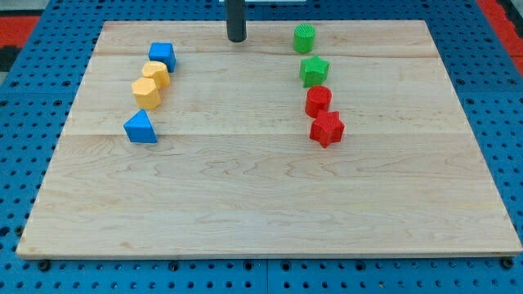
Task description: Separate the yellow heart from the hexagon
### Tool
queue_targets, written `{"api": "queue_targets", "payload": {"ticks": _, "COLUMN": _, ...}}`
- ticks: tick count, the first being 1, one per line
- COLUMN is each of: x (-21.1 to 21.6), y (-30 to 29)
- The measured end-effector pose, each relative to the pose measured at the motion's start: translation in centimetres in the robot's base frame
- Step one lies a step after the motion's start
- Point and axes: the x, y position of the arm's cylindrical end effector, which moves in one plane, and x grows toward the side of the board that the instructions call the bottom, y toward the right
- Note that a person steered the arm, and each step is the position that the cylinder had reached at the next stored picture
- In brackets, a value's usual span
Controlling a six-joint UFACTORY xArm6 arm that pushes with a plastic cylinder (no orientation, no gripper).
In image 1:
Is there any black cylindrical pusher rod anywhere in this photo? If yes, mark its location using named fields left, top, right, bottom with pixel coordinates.
left=226, top=0, right=247, bottom=42

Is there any yellow heart block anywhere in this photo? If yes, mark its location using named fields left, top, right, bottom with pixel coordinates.
left=141, top=61, right=171, bottom=89

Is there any yellow hexagon block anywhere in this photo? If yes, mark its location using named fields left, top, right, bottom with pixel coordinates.
left=131, top=78, right=162, bottom=109

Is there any green cylinder block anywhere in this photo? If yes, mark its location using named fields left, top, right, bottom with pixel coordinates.
left=293, top=24, right=315, bottom=54

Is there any blue cube block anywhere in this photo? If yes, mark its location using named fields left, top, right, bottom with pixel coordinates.
left=148, top=42, right=177, bottom=73

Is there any green star block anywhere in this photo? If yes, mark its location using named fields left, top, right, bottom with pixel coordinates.
left=299, top=56, right=330, bottom=87

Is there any red cylinder block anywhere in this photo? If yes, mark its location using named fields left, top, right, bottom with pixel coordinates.
left=305, top=85, right=333, bottom=118

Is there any red star block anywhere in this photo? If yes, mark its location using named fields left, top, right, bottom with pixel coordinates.
left=310, top=109, right=345, bottom=148

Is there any blue triangle block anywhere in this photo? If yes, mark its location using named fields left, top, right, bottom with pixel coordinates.
left=123, top=109, right=158, bottom=144

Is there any light wooden board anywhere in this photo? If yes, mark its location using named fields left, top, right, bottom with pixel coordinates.
left=17, top=20, right=522, bottom=260

